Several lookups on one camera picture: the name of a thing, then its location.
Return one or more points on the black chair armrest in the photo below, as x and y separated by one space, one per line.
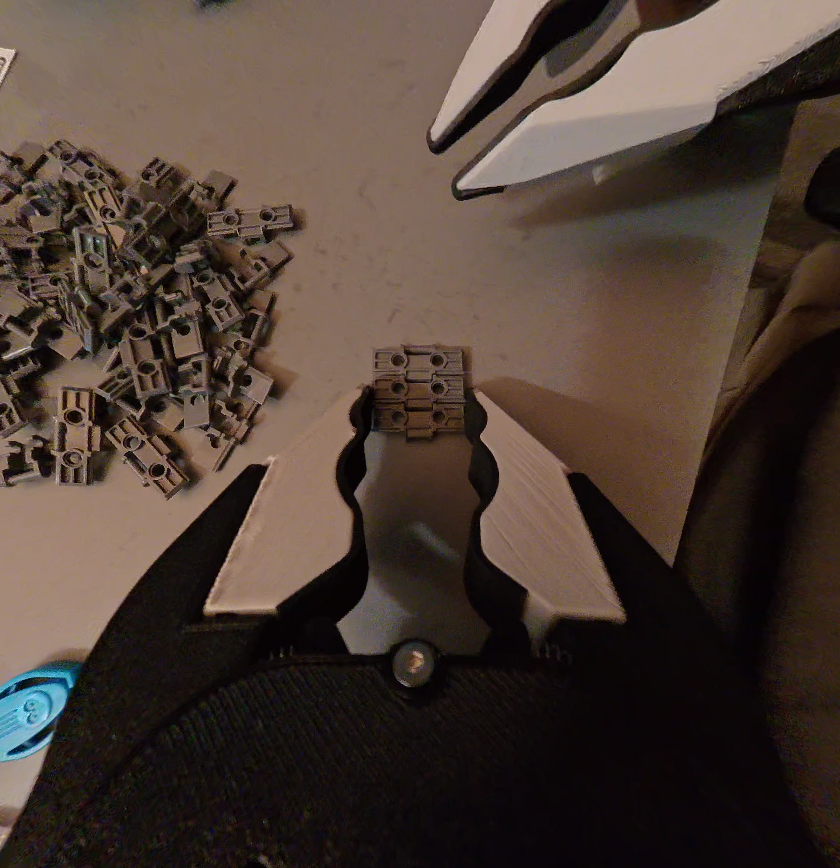
833 190

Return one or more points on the pile of grey track links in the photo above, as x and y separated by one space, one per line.
142 285

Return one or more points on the person's grey trouser leg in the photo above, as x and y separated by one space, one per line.
786 610

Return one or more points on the tan cloth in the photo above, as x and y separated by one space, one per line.
813 305

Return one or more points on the light blue brick separator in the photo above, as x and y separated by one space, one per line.
20 719

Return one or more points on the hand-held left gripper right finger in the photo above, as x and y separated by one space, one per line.
548 529

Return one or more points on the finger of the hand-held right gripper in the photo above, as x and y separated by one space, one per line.
630 108
491 61

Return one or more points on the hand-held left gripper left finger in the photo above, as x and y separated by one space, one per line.
284 529

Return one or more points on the assembled grey track strip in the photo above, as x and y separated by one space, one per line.
420 390

